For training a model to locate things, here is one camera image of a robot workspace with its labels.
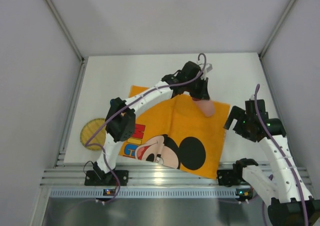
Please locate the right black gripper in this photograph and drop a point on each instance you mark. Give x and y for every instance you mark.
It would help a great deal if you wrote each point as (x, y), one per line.
(236, 121)

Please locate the slotted grey cable duct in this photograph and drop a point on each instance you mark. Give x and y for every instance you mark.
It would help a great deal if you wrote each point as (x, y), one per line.
(157, 193)

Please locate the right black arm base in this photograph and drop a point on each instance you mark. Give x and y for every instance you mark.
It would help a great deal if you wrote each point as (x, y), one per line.
(229, 178)

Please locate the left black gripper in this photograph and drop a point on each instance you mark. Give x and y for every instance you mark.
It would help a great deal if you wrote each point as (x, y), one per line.
(201, 92)

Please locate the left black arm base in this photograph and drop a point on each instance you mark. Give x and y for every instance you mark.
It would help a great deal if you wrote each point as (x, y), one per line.
(92, 179)

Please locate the orange cartoon mouse cloth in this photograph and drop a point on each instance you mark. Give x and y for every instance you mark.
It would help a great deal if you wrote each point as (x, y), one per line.
(176, 134)

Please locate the blue metallic spoon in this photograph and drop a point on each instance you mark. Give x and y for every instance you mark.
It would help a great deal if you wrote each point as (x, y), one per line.
(113, 101)

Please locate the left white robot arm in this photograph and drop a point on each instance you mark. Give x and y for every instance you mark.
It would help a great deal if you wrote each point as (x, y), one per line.
(121, 118)

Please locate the aluminium rail frame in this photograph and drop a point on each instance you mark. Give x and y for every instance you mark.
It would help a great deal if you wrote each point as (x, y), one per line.
(139, 175)

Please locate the pink plastic cup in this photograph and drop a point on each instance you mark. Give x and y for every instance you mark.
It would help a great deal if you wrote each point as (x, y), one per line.
(205, 106)

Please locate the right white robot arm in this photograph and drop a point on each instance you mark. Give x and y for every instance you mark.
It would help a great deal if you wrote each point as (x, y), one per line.
(289, 202)

